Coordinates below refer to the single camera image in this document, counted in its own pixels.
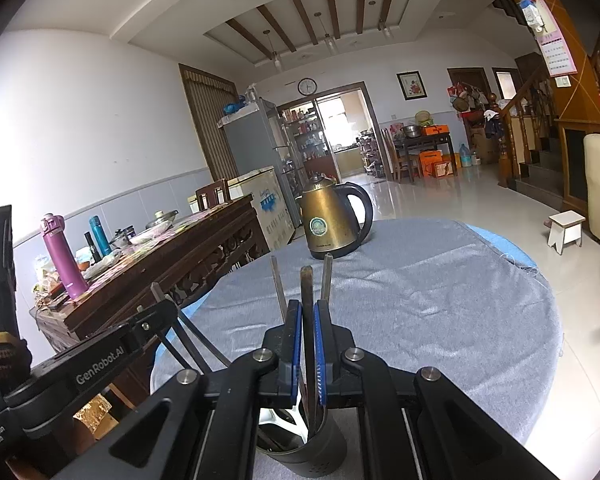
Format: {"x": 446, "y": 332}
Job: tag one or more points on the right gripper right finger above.
{"x": 335, "y": 383}

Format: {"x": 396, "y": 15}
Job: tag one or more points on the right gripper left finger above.
{"x": 280, "y": 383}

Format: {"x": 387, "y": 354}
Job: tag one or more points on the dark utensil holder cup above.
{"x": 323, "y": 454}

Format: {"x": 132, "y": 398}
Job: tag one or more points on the white ceramic spoon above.
{"x": 288, "y": 420}

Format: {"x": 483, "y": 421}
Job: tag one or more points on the white chest freezer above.
{"x": 268, "y": 200}

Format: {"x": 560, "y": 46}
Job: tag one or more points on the bronze electric kettle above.
{"x": 336, "y": 217}

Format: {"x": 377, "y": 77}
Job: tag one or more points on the carved dark wooden sideboard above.
{"x": 187, "y": 260}

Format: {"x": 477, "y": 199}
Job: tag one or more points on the grey table cloth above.
{"x": 420, "y": 292}

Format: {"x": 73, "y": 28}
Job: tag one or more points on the wooden chair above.
{"x": 212, "y": 195}

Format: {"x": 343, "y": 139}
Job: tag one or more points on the magenta water bottle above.
{"x": 53, "y": 235}

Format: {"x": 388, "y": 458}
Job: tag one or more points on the teal water bottle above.
{"x": 99, "y": 236}

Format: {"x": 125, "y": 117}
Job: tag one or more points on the grey refrigerator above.
{"x": 257, "y": 139}

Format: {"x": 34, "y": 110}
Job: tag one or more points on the blue round table cover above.
{"x": 511, "y": 251}

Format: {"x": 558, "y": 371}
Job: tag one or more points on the wooden side table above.
{"x": 412, "y": 151}

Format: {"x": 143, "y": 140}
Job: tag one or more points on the small white stool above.
{"x": 565, "y": 228}

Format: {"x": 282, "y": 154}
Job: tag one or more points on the round wall clock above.
{"x": 307, "y": 86}

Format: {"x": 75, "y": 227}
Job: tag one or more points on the framed wall picture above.
{"x": 411, "y": 85}

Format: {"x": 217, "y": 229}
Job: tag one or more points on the wall calendar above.
{"x": 552, "y": 43}

